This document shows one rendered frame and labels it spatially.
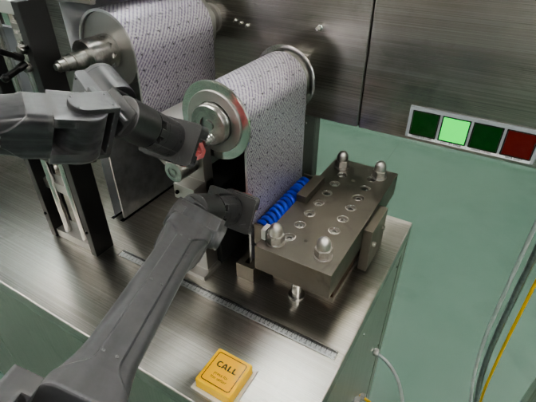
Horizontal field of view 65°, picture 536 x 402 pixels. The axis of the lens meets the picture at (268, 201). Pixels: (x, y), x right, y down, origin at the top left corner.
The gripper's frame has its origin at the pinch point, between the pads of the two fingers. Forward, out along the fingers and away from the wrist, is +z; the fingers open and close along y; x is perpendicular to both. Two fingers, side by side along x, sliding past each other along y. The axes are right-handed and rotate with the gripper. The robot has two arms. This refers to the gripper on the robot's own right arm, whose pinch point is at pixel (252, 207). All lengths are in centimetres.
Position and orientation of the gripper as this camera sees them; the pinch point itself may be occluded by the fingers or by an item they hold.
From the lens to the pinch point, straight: 84.7
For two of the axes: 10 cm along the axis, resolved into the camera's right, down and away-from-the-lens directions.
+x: 2.5, -9.6, -1.4
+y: 8.6, 2.9, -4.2
